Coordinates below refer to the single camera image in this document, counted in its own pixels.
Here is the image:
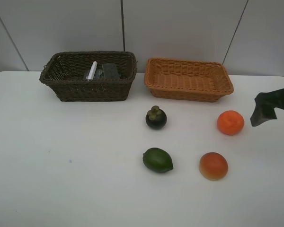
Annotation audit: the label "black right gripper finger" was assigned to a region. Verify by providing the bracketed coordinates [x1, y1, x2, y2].
[250, 104, 277, 127]

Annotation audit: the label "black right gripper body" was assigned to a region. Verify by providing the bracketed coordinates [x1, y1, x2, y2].
[255, 88, 284, 110]

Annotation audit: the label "orange tangerine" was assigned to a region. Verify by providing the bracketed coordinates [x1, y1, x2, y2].
[217, 110, 245, 136]

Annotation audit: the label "red yellow peach half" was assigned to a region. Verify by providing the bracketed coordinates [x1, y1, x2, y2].
[199, 152, 229, 181]

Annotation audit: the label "dark purple mangosteen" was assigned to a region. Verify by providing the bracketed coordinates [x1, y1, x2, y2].
[145, 105, 167, 130]

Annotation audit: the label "green lime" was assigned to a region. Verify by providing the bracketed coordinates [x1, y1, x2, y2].
[142, 148, 174, 174]

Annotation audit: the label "grey felt whiteboard eraser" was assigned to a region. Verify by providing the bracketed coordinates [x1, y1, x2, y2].
[102, 63, 120, 79]

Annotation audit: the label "white marker pink caps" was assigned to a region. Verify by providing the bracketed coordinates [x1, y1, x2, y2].
[86, 61, 98, 80]

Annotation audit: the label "orange wicker basket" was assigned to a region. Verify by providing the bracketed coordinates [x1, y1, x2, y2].
[144, 58, 234, 102]

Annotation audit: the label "dark brown wicker basket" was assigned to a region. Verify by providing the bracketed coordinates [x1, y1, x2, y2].
[39, 51, 137, 102]

